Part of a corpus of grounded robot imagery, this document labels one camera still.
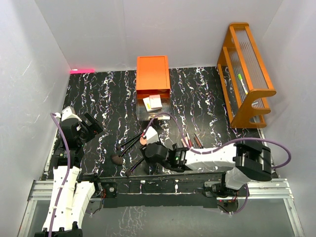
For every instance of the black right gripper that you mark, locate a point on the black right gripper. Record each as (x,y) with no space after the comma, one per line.
(157,143)

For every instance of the clear acrylic drawer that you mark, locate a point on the clear acrylic drawer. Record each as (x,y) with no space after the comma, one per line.
(143,115)

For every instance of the thin black makeup brush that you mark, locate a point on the thin black makeup brush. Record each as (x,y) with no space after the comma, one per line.
(137,136)

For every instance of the orange drawer cabinet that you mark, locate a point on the orange drawer cabinet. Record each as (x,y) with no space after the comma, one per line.
(152,77)

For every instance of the pink tape strip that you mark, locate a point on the pink tape strip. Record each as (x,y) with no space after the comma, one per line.
(82,71)

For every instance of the large fluffy powder brush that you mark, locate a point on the large fluffy powder brush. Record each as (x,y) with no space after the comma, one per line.
(118,159)

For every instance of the red lip pencil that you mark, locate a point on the red lip pencil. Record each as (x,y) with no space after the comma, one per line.
(189,140)

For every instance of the pink lip gloss tube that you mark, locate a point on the pink lip gloss tube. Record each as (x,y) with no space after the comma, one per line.
(185,142)

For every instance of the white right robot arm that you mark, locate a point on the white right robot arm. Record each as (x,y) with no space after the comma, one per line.
(245,161)

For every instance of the aluminium mounting rail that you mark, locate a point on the aluminium mounting rail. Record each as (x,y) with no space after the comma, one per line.
(190,190)

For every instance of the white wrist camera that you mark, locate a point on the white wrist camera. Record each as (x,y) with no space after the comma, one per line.
(67,113)
(151,136)

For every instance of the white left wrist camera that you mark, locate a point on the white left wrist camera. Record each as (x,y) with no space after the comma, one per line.
(67,113)

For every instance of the orange wooden shelf rack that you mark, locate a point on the orange wooden shelf rack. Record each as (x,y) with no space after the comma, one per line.
(240,55)

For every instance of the small black makeup brush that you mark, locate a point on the small black makeup brush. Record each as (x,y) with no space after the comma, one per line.
(130,171)

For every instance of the brown lipstick tube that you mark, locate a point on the brown lipstick tube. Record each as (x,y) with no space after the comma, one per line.
(197,143)

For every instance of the pink square blush palette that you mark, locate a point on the pink square blush palette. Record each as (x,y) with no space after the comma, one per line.
(155,102)

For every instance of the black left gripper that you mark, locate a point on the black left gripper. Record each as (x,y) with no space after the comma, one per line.
(95,128)

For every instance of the green marker pen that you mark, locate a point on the green marker pen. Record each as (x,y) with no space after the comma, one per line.
(242,83)

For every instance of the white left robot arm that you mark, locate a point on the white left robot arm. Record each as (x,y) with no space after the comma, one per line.
(71,190)

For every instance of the white square compact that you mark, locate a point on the white square compact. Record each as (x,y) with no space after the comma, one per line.
(147,104)

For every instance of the round peach powder compact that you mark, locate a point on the round peach powder compact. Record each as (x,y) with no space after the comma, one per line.
(142,141)

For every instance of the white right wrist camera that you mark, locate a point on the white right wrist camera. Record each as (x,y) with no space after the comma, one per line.
(151,136)

